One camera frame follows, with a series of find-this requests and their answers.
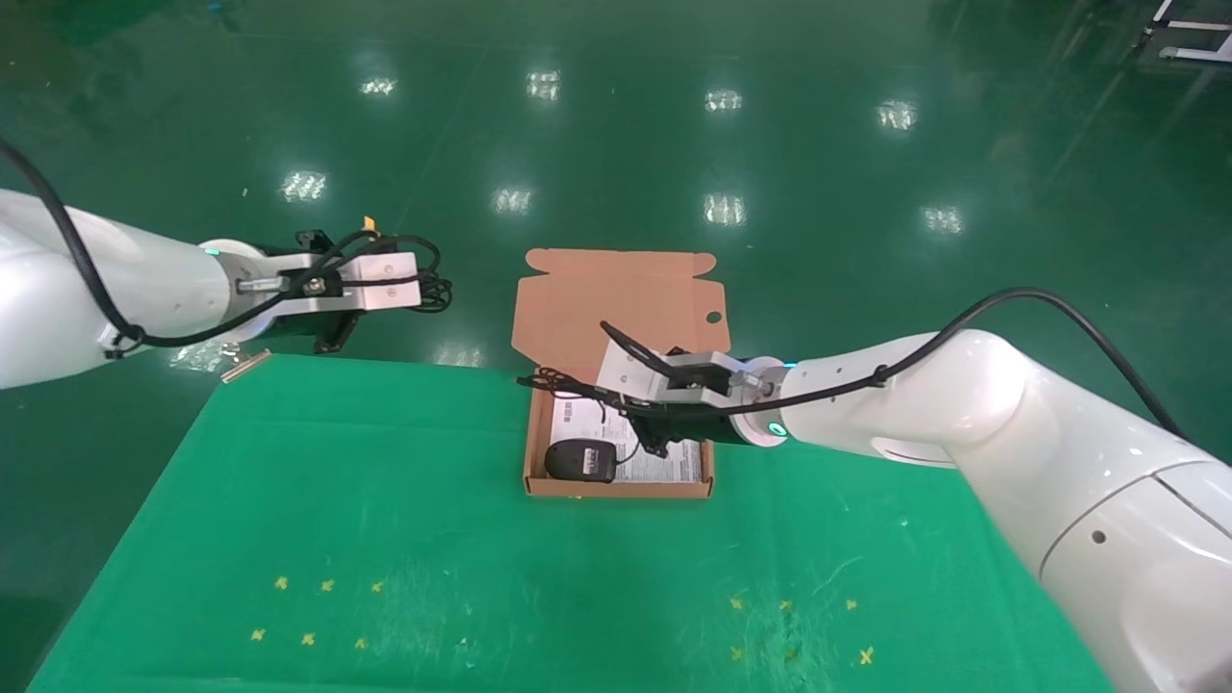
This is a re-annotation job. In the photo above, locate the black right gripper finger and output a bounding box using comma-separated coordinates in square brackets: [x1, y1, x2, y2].
[589, 388, 667, 426]
[630, 419, 677, 459]

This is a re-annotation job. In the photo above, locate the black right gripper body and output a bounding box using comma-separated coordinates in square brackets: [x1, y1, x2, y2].
[654, 408, 773, 449]

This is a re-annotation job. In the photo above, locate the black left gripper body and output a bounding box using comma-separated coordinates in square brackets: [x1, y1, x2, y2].
[260, 229, 363, 353]

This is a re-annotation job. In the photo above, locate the black wired mouse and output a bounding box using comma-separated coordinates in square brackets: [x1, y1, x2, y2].
[518, 370, 675, 484]

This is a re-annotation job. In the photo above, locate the open brown cardboard box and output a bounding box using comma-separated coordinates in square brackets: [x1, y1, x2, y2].
[511, 249, 732, 500]

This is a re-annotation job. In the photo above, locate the white printed instruction sheet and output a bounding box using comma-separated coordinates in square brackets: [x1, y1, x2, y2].
[546, 390, 704, 485]

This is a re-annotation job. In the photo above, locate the silver binder clip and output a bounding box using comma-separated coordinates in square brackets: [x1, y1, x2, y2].
[221, 342, 273, 384]

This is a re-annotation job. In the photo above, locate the green table cloth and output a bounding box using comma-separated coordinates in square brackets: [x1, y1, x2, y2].
[29, 354, 1117, 693]

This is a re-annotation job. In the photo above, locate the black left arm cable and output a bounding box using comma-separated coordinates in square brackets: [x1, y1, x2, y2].
[0, 140, 444, 359]

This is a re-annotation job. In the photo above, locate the white metal frame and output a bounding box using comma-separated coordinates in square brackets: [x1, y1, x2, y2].
[1126, 0, 1232, 68]

